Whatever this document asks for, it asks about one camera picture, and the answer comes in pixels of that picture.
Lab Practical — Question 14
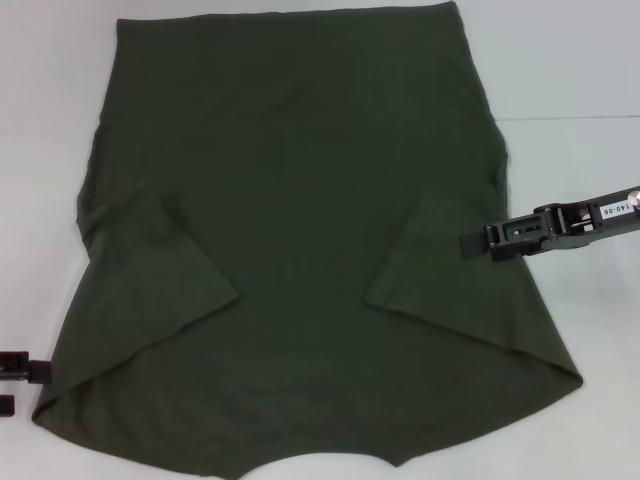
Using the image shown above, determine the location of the dark green shirt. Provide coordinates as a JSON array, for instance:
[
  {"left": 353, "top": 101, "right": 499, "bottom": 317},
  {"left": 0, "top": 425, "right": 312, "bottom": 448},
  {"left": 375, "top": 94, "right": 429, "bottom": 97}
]
[{"left": 28, "top": 2, "right": 569, "bottom": 480}]

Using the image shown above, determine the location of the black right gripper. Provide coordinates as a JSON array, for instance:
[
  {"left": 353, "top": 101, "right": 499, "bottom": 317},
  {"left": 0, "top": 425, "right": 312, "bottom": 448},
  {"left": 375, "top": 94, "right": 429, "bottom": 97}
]
[{"left": 459, "top": 185, "right": 640, "bottom": 263}]

